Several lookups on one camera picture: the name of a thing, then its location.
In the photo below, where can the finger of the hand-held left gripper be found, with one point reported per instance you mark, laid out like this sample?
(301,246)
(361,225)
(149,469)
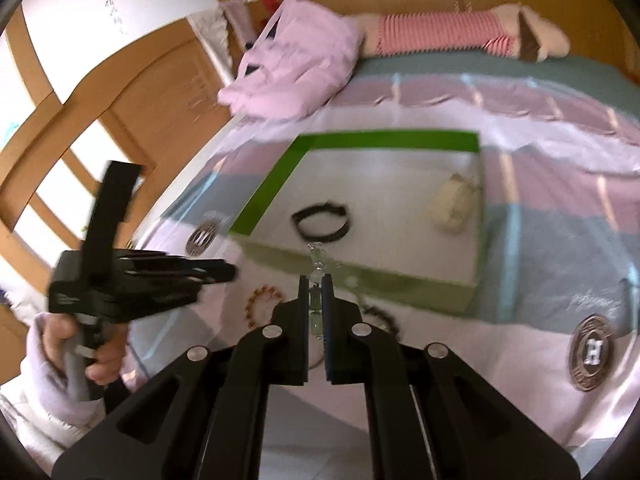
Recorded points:
(190,267)
(165,292)

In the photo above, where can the striped plush toy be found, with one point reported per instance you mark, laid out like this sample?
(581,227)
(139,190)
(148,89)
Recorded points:
(430,32)

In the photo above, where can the white and green box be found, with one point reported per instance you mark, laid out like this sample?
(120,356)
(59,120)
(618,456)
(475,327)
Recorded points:
(390,195)

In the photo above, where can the striped bed sheet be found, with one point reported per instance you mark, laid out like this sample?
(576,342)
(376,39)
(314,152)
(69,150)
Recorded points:
(550,160)

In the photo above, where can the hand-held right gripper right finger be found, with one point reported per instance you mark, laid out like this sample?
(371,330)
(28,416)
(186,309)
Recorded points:
(327,320)

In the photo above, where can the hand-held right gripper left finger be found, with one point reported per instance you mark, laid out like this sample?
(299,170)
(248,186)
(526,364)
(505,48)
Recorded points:
(304,320)

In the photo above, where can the person's left hand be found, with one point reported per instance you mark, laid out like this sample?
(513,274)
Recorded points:
(107,360)

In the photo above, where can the person's left forearm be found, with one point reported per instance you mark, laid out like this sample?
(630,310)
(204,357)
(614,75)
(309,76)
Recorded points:
(35,410)

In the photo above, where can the pink garment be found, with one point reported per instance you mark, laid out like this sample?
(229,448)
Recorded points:
(300,55)

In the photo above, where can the wooden wardrobe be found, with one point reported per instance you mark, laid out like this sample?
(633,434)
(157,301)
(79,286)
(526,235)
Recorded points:
(150,90)

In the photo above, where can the cream pouch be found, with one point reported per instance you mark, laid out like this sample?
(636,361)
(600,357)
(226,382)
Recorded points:
(450,205)

